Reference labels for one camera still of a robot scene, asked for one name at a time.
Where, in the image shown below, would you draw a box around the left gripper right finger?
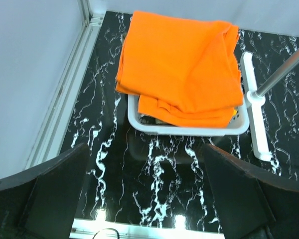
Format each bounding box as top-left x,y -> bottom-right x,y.
204,144 -> 299,239

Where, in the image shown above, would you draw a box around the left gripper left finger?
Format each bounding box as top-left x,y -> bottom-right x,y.
0,143 -> 89,239

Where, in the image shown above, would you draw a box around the camouflage yellow trousers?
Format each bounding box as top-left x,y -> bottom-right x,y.
138,108 -> 239,125

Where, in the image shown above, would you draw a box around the orange trousers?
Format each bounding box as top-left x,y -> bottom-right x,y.
116,11 -> 243,125

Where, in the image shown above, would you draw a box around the white plastic basket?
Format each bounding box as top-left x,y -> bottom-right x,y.
127,95 -> 250,137

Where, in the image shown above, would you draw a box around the silver clothes rack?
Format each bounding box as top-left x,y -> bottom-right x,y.
240,48 -> 299,162

